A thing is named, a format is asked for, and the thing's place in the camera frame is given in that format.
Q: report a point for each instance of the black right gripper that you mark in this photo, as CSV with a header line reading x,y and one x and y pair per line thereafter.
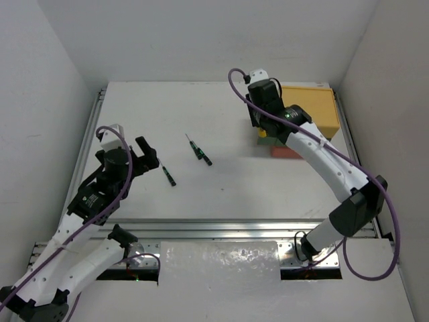
x,y
253,119

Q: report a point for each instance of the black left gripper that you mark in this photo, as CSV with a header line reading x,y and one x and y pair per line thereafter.
x,y
135,161

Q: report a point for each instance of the green drawer box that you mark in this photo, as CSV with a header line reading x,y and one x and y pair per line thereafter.
x,y
272,141

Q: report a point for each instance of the red bottom drawer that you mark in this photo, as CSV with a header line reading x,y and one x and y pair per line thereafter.
x,y
284,152

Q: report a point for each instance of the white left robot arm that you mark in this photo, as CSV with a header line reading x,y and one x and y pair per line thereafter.
x,y
49,286

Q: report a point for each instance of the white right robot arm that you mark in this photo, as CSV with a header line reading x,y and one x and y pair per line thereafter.
x,y
360,200

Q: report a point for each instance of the yellow top drawer box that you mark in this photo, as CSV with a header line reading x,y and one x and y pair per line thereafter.
x,y
319,103

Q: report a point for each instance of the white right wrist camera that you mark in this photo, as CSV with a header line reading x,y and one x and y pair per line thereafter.
x,y
256,76

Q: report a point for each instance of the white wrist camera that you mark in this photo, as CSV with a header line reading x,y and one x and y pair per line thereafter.
x,y
256,76
108,140

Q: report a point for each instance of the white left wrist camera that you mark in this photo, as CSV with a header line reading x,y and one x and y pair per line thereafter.
x,y
108,140

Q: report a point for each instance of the aluminium frame rail front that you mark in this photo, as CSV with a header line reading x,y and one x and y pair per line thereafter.
x,y
209,229

